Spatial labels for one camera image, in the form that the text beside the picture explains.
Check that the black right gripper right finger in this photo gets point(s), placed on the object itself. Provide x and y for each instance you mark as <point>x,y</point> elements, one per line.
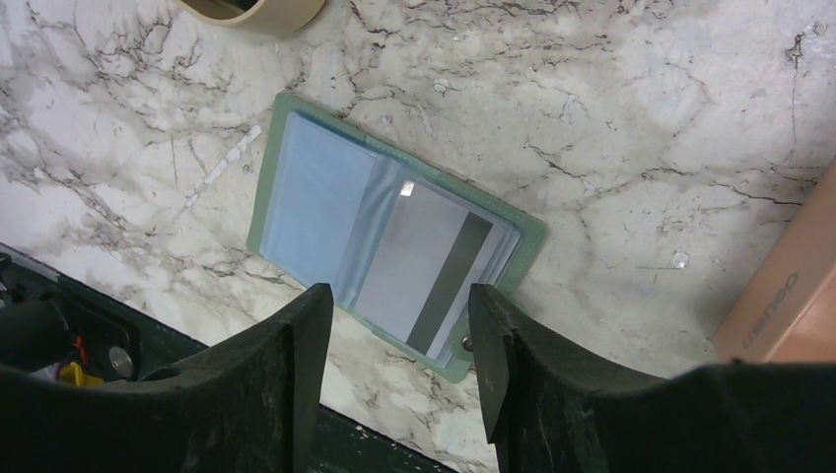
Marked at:
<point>550,405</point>

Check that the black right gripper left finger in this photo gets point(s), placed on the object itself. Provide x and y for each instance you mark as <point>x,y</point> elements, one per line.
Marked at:
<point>247,404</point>

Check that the white card with black stripe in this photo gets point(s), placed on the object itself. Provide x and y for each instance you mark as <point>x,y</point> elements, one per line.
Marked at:
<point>431,247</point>

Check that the green card holder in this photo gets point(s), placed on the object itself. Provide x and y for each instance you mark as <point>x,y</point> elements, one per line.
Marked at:
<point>325,192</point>

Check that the orange plastic file organizer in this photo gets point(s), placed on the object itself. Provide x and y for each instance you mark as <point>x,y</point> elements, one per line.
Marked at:
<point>786,313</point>

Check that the beige oval tray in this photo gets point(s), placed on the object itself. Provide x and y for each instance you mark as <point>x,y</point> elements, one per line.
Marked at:
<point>272,17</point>

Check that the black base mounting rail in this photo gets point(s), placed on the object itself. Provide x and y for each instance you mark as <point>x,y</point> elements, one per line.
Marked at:
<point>89,384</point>

